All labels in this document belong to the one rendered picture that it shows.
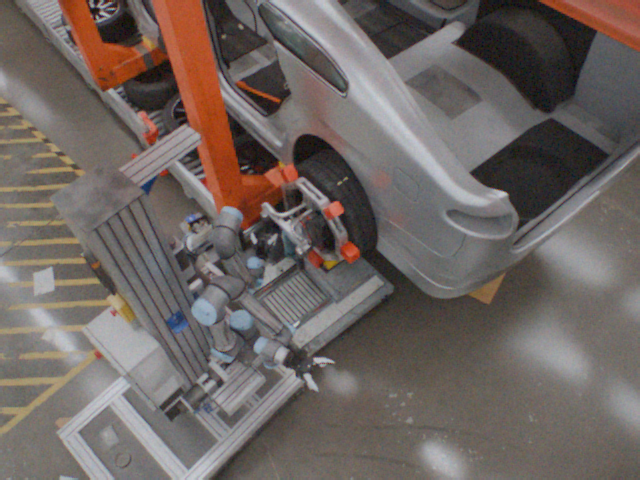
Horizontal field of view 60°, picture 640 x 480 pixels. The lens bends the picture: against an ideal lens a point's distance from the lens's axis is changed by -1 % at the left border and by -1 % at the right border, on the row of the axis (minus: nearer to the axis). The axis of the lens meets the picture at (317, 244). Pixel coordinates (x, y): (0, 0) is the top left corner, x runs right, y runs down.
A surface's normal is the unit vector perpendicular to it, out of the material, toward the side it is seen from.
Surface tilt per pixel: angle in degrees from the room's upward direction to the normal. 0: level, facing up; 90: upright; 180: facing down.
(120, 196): 0
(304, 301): 0
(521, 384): 0
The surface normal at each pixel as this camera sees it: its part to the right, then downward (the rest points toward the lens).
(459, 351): -0.05, -0.57
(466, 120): 0.19, -0.30
